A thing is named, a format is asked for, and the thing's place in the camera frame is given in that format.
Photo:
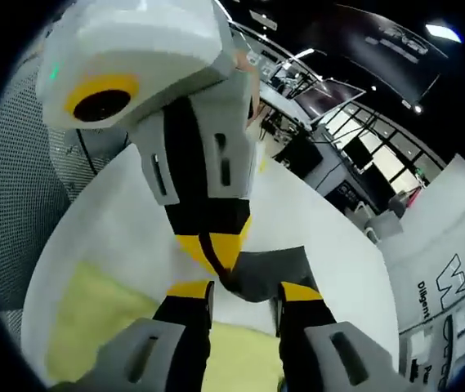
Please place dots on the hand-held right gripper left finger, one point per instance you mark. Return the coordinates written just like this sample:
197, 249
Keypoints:
142, 359

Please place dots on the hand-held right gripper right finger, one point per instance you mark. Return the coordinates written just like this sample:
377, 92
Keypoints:
330, 359

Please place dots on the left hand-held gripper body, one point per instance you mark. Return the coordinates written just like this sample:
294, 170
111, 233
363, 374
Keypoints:
142, 41

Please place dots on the yellow blue dark garment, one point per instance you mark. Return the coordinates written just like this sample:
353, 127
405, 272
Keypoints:
93, 318

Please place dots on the white framed large monitor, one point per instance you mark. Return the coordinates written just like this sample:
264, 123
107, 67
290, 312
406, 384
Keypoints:
326, 96

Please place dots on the black computer monitor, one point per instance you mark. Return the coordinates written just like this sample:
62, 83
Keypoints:
359, 153

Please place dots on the grey metal shelving rack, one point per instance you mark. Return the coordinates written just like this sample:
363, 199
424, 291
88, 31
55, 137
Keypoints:
449, 326

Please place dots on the grey office chair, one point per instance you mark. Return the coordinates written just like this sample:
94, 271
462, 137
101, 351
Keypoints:
387, 224
19, 183

